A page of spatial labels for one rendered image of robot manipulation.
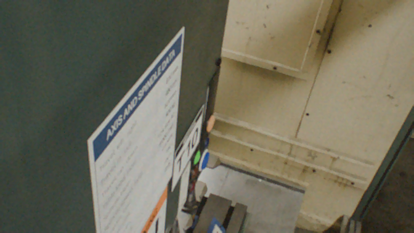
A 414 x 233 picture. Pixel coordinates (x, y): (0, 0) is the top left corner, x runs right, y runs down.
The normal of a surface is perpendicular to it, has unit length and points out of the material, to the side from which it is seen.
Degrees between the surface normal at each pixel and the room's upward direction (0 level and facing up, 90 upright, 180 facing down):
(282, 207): 24
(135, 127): 90
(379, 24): 90
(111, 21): 90
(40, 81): 90
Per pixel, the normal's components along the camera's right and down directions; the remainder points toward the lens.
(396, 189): 0.11, -0.75
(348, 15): -0.33, 0.60
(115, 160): 0.94, 0.29
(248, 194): -0.04, -0.44
